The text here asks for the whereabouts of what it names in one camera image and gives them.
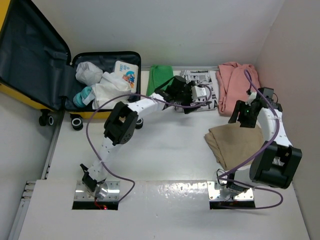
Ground green cloth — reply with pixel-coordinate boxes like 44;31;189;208
146;65;174;96

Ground pink garment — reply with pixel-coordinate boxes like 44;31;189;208
215;61;260;117

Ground yellow open suitcase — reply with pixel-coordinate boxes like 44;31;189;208
0;0;141;131

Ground aluminium frame rail left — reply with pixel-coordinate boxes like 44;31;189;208
8;110;65;240

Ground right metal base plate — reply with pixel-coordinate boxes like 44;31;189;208
207;181;254;202

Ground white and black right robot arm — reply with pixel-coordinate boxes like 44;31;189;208
222;87;302;192

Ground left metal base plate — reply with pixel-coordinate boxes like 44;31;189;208
73;181;120;202

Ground metal base plate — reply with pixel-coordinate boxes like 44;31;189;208
207;181;254;202
73;181;120;202

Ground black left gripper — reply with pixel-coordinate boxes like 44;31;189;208
173;80;199;113

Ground beige folded garment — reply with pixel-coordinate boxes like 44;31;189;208
204;123;265;171

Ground cream cloth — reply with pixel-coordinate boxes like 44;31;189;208
92;72;131;110

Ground first aid kit box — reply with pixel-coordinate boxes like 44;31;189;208
113;60;139;93

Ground newspaper print cloth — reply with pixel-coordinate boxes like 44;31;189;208
180;70;219;112

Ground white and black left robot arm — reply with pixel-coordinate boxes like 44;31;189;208
81;75;212;193

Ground teal headphones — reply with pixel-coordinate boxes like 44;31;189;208
73;86;95;108

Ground crumpled white plastic bag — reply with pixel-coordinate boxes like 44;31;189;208
75;61;103;86

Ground white front platform board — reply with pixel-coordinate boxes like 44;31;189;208
19;179;309;240

